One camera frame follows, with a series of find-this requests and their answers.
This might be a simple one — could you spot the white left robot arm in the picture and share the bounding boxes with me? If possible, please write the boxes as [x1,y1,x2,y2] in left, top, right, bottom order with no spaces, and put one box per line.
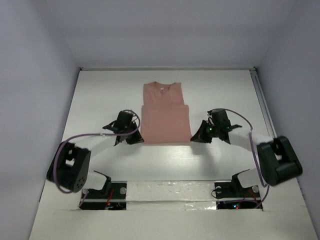
[46,109,144,198]

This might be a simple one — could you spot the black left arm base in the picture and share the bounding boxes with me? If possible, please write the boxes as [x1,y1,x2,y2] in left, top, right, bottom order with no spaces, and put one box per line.
[79,181,127,211]

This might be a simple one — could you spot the aluminium table rail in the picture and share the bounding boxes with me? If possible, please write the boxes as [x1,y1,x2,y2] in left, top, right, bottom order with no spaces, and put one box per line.
[249,69,277,137]
[79,66,257,71]

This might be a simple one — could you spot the aluminium right table rail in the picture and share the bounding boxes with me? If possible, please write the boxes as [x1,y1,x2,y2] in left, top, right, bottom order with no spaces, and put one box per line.
[249,69,277,137]

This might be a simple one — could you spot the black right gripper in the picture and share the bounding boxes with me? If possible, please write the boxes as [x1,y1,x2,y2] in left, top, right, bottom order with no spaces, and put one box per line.
[190,119,220,144]

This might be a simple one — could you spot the pink printed t-shirt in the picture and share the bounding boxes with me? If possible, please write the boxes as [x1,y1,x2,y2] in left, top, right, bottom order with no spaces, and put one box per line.
[141,81,192,145]

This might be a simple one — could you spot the aluminium back table rail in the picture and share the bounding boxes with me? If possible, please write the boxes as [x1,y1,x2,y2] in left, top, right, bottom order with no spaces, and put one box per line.
[79,66,257,71]

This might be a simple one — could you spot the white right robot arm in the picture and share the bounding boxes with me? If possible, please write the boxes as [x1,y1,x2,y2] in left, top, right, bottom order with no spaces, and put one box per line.
[190,108,303,187]

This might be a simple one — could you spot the white foam front board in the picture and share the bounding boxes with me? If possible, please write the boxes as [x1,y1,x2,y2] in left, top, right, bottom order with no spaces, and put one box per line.
[30,181,317,240]

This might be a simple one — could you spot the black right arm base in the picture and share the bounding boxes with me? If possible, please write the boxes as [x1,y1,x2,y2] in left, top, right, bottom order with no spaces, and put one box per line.
[210,181,261,210]

